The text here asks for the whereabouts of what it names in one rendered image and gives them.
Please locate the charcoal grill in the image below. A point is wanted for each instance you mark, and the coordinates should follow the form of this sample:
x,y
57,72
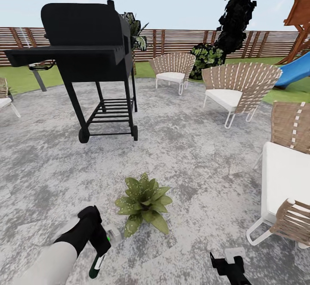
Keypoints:
x,y
89,42

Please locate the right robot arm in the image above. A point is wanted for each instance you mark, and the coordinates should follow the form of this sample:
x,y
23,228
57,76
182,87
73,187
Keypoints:
x,y
231,266

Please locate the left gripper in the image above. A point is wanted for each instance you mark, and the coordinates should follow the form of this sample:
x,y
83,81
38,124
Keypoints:
x,y
101,243

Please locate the pot plant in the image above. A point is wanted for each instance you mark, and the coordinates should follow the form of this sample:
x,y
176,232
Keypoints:
x,y
143,202

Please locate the insectifuge atomizer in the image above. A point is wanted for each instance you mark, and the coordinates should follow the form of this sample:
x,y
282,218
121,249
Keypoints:
x,y
97,263

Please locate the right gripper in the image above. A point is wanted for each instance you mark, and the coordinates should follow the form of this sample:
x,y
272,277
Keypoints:
x,y
223,268

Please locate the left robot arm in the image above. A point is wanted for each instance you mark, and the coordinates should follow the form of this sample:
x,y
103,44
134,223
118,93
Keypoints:
x,y
55,265

